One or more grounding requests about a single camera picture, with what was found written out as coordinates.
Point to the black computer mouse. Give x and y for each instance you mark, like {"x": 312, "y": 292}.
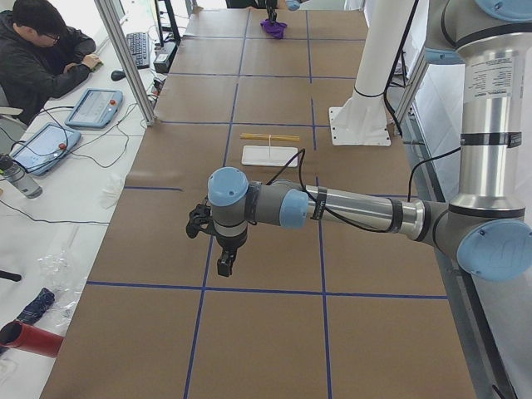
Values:
{"x": 117, "y": 75}

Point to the far teach pendant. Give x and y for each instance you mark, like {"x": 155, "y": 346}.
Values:
{"x": 95, "y": 109}

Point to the black keyboard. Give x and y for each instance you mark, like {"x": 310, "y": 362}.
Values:
{"x": 139, "y": 47}

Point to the wooden rack rod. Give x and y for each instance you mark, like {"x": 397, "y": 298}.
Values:
{"x": 270, "y": 134}
{"x": 270, "y": 137}

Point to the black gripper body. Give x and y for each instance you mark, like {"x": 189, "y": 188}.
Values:
{"x": 229, "y": 244}
{"x": 271, "y": 9}

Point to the white towel rack base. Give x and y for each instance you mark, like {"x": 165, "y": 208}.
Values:
{"x": 260, "y": 155}

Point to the aluminium frame post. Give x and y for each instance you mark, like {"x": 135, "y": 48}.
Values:
{"x": 116, "y": 35}

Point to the far wooden rack rod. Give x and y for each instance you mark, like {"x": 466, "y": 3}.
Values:
{"x": 270, "y": 134}

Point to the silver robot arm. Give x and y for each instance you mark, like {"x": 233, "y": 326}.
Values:
{"x": 482, "y": 227}
{"x": 291, "y": 5}

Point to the white pedestal column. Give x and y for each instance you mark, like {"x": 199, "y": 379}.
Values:
{"x": 362, "y": 120}

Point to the seated person in black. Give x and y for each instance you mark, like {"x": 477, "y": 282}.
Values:
{"x": 41, "y": 57}

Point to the grey water bottle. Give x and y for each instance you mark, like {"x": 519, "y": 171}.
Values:
{"x": 19, "y": 178}

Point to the clear plastic wrap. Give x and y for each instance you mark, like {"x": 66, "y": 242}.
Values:
{"x": 65, "y": 275}

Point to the purple towel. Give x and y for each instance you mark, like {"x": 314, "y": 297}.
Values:
{"x": 274, "y": 29}

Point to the near wooden rack rod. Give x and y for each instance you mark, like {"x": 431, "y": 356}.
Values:
{"x": 270, "y": 137}

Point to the near teach pendant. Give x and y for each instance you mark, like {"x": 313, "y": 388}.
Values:
{"x": 45, "y": 148}

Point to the teach pendant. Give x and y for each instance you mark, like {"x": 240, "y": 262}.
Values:
{"x": 45, "y": 148}
{"x": 95, "y": 109}

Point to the red cylinder tube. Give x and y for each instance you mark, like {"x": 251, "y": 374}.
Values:
{"x": 28, "y": 338}

